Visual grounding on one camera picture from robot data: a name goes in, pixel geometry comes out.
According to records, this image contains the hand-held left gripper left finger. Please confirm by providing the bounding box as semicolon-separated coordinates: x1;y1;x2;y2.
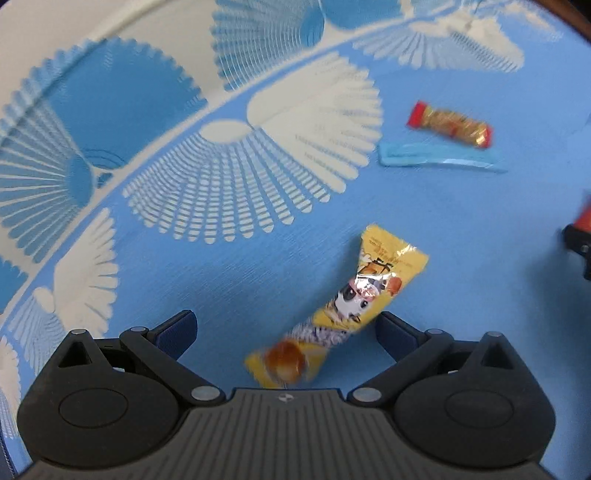
55;310;227;409

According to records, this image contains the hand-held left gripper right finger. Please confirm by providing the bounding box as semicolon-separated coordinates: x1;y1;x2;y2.
346;311;515;409

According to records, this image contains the light blue snack packet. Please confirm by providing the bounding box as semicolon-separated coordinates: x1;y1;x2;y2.
376;141;509;174

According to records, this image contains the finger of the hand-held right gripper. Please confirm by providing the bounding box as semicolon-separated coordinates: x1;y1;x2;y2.
561;223;591;281

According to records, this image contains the yellow snack packet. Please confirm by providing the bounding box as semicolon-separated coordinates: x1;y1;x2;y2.
244;224;430;387

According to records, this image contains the red gold snack bar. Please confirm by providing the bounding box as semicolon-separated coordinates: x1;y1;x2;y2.
406;100;494;150

